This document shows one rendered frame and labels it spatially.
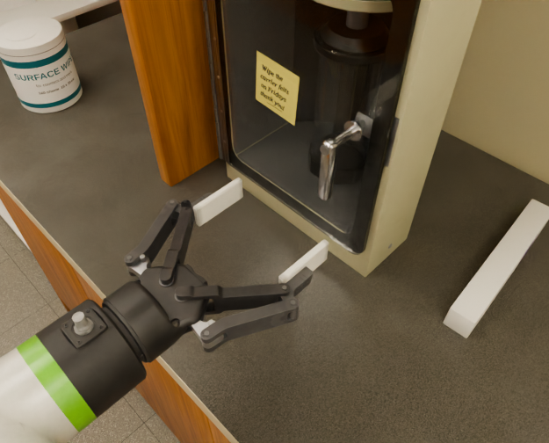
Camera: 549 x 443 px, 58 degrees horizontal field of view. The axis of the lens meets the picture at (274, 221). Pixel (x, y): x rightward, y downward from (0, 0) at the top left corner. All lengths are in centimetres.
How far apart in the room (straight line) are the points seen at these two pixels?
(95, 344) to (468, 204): 68
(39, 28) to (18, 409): 84
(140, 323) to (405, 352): 39
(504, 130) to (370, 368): 55
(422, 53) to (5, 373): 47
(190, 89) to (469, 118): 55
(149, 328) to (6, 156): 68
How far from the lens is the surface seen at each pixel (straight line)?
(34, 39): 110
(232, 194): 59
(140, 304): 47
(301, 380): 68
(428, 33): 52
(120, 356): 45
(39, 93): 113
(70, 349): 45
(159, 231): 55
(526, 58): 97
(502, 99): 102
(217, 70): 76
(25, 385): 45
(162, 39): 77
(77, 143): 105
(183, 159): 89
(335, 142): 56
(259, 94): 70
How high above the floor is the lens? 156
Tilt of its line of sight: 48 degrees down
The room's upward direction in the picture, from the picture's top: straight up
